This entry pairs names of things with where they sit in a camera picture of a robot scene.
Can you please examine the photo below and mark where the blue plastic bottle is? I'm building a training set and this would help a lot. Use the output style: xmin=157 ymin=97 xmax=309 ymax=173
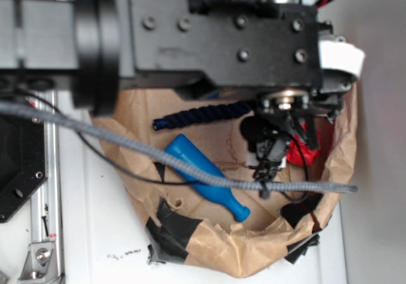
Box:
xmin=165 ymin=134 xmax=251 ymax=223

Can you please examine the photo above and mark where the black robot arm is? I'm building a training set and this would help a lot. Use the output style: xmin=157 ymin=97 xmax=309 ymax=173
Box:
xmin=1 ymin=0 xmax=365 ymax=193

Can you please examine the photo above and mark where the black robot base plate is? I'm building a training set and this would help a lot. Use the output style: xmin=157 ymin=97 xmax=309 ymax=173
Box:
xmin=0 ymin=115 xmax=46 ymax=224

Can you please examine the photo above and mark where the grey braided cable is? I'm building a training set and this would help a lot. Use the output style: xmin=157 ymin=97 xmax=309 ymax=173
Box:
xmin=0 ymin=101 xmax=358 ymax=195

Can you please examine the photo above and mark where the red paper ball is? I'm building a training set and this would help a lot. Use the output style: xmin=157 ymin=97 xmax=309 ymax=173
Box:
xmin=285 ymin=131 xmax=321 ymax=167

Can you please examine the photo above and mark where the metal corner bracket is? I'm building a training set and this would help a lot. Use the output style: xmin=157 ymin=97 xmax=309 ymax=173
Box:
xmin=18 ymin=242 xmax=59 ymax=283

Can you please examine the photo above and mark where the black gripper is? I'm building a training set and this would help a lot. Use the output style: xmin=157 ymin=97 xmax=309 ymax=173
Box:
xmin=129 ymin=0 xmax=355 ymax=196

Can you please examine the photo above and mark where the thin black wire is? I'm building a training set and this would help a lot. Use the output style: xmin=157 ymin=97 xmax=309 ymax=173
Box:
xmin=12 ymin=89 xmax=310 ymax=204

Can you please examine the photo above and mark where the brown paper bag bin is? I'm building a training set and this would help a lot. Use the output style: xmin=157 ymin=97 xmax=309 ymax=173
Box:
xmin=92 ymin=89 xmax=340 ymax=278

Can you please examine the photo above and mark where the dark blue rope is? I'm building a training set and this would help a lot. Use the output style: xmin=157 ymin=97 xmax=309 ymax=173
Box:
xmin=152 ymin=101 xmax=252 ymax=131

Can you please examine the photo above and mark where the aluminium extrusion rail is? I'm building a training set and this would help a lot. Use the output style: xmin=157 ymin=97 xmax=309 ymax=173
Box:
xmin=27 ymin=90 xmax=66 ymax=284

